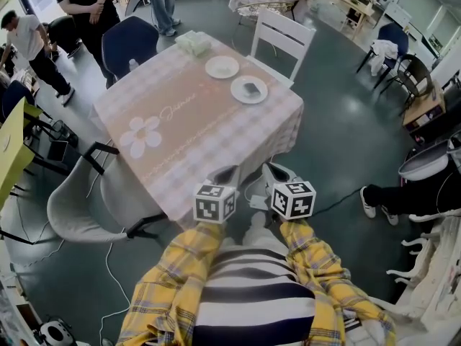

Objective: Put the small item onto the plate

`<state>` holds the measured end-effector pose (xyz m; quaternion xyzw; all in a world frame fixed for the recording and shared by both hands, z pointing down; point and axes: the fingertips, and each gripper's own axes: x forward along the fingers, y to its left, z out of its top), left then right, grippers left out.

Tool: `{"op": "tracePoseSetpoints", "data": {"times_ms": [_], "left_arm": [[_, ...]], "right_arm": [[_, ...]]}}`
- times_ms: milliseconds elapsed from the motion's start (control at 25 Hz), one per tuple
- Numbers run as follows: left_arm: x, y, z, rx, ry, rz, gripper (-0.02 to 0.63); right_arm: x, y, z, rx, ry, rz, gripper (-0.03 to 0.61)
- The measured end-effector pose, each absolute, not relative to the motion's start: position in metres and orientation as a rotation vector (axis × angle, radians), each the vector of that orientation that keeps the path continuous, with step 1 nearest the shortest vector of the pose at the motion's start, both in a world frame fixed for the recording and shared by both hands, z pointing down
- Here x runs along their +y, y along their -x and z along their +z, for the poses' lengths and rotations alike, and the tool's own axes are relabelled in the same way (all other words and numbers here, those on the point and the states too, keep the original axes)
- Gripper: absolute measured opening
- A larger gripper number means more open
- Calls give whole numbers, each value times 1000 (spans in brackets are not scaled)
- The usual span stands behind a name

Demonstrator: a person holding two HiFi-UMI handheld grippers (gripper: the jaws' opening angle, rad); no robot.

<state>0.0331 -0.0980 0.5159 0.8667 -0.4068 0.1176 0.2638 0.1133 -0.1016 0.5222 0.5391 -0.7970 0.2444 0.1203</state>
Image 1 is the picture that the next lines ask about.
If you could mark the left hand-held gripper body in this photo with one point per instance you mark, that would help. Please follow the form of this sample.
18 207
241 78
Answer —
212 205

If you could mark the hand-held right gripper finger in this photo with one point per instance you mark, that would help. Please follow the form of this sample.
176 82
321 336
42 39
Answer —
290 176
267 178

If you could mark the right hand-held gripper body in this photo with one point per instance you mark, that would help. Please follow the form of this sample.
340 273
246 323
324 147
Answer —
293 200

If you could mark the small dark object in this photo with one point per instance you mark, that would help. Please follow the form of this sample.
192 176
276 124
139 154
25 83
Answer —
251 88

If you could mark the person's left forearm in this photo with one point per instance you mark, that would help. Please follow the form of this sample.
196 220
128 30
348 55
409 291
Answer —
173 272

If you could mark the person's right forearm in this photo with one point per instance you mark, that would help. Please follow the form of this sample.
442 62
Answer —
317 261

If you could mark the person's light trouser leg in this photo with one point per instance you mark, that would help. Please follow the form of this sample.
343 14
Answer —
259 236

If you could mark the pink checked tablecloth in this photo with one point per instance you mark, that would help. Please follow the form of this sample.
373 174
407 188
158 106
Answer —
187 128

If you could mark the person's striped shirt torso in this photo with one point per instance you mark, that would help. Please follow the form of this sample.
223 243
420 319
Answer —
252 301

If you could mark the pale green tissue pack bundle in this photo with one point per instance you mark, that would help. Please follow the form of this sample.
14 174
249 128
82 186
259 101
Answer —
194 43

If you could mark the grey shell chair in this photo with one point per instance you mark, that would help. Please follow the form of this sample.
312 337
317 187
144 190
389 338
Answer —
79 207

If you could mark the grey white oval shell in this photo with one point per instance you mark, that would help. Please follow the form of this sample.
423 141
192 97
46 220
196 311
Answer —
425 157

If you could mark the clear water bottle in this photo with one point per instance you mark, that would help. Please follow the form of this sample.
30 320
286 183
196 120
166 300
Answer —
133 65

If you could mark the white wooden chair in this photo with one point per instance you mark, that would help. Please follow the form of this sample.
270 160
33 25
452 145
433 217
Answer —
281 34

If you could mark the white garment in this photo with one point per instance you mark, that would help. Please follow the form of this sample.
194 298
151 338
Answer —
383 56

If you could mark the navy blue chair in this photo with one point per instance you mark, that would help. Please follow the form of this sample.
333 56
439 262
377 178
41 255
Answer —
129 45
394 34

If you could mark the white ornate furniture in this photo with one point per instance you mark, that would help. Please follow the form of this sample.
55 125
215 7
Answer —
432 283

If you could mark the black tablet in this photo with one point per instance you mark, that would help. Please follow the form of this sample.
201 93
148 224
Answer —
57 151

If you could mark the black round-back chair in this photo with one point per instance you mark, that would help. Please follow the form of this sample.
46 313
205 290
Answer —
417 74

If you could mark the white round device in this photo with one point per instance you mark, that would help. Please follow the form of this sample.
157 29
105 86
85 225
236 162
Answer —
54 333

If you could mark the yellow green table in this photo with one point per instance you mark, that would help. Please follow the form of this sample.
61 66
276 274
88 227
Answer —
14 150

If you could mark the black metal chair frame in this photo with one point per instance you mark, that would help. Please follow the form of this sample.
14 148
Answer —
39 135

